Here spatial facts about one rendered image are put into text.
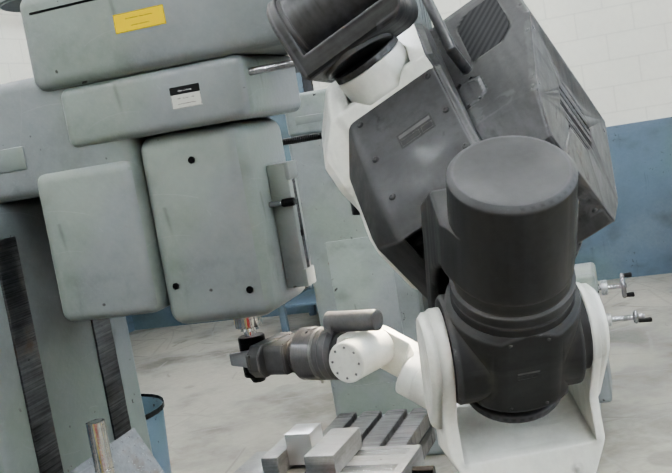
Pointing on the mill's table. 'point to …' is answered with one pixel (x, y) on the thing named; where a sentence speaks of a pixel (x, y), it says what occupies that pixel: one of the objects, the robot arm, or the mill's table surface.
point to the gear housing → (179, 99)
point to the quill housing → (217, 219)
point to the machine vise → (371, 458)
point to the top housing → (145, 23)
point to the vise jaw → (333, 451)
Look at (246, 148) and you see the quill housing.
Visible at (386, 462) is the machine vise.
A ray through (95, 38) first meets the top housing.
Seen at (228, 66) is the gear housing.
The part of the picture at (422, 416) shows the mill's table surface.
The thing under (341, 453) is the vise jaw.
